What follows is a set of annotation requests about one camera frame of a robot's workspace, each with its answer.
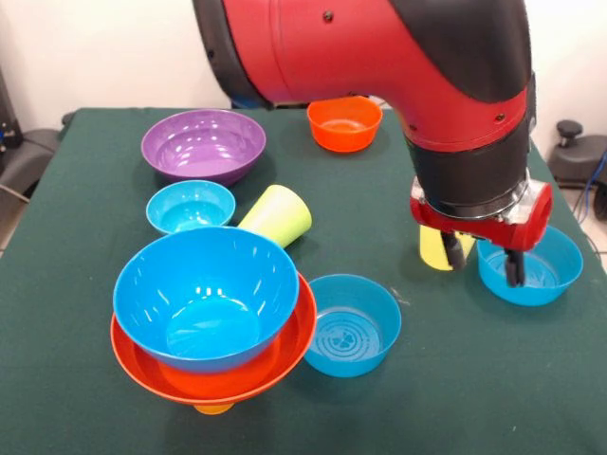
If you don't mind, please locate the blue cable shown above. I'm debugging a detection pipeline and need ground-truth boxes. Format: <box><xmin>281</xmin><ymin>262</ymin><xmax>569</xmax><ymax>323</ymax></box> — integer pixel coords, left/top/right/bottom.
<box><xmin>576</xmin><ymin>149</ymin><xmax>607</xmax><ymax>224</ymax></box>

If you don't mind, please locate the dark green table cloth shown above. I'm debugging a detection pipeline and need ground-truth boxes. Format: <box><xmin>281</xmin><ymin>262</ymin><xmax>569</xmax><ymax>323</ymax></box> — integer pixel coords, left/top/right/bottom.
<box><xmin>0</xmin><ymin>107</ymin><xmax>607</xmax><ymax>455</ymax></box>

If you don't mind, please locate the small red-orange bowl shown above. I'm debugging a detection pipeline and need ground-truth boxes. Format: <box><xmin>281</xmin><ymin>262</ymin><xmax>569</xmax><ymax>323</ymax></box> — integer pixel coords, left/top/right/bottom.
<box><xmin>305</xmin><ymin>96</ymin><xmax>384</xmax><ymax>154</ymax></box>

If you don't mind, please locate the large deep blue bowl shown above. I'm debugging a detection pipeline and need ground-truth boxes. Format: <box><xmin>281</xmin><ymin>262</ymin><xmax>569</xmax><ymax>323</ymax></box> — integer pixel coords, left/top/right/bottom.
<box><xmin>112</xmin><ymin>226</ymin><xmax>301</xmax><ymax>374</ymax></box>

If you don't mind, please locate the orange cup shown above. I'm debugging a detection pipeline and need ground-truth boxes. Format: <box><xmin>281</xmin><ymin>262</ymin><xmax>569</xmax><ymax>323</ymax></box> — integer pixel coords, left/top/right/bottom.
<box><xmin>193</xmin><ymin>400</ymin><xmax>236</xmax><ymax>416</ymax></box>

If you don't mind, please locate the large orange bowl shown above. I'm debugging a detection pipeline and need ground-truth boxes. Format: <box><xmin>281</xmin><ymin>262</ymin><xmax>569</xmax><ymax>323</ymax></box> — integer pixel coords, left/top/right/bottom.
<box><xmin>109</xmin><ymin>272</ymin><xmax>318</xmax><ymax>405</ymax></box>

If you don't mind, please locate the yellow cup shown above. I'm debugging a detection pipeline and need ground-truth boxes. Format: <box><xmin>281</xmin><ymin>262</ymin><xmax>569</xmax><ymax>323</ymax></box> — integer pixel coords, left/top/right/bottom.
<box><xmin>419</xmin><ymin>225</ymin><xmax>476</xmax><ymax>272</ymax></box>

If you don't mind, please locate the black equipment box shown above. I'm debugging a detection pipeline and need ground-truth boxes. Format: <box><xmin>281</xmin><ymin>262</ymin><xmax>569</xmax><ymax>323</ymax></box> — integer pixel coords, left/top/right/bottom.
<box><xmin>0</xmin><ymin>65</ymin><xmax>24</xmax><ymax>165</ymax></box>

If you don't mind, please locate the purple bowl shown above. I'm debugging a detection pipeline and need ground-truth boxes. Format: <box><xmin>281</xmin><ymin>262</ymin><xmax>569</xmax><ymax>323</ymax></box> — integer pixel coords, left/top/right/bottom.
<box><xmin>140</xmin><ymin>108</ymin><xmax>267</xmax><ymax>187</ymax></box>

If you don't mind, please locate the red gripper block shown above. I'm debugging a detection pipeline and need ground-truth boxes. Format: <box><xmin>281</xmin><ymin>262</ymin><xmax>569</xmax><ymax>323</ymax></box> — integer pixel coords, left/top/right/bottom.
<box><xmin>410</xmin><ymin>182</ymin><xmax>554</xmax><ymax>289</ymax></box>

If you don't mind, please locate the black pedestal foot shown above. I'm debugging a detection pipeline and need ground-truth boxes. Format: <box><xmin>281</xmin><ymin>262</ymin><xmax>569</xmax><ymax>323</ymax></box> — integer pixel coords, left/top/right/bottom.
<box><xmin>0</xmin><ymin>127</ymin><xmax>63</xmax><ymax>200</ymax></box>
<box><xmin>548</xmin><ymin>119</ymin><xmax>607</xmax><ymax>190</ymax></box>

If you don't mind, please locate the grey cable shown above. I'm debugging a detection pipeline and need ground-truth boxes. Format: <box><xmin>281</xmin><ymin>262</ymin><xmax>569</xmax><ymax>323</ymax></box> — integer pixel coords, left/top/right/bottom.
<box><xmin>0</xmin><ymin>182</ymin><xmax>30</xmax><ymax>205</ymax></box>

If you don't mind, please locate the small light blue bowl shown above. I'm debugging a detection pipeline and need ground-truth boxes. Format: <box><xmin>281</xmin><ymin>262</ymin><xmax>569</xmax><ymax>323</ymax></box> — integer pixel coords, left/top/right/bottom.
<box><xmin>145</xmin><ymin>179</ymin><xmax>237</xmax><ymax>236</ymax></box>

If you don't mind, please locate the green cup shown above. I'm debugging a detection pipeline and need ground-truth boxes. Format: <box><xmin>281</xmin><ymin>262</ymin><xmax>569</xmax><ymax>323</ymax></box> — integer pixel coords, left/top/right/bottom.
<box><xmin>236</xmin><ymin>184</ymin><xmax>313</xmax><ymax>248</ymax></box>

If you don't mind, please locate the blue ring-patterned bowl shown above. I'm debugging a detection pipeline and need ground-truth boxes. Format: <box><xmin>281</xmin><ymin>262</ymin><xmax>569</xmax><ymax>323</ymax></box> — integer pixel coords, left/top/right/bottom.
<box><xmin>476</xmin><ymin>225</ymin><xmax>584</xmax><ymax>307</ymax></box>
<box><xmin>303</xmin><ymin>273</ymin><xmax>403</xmax><ymax>379</ymax></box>

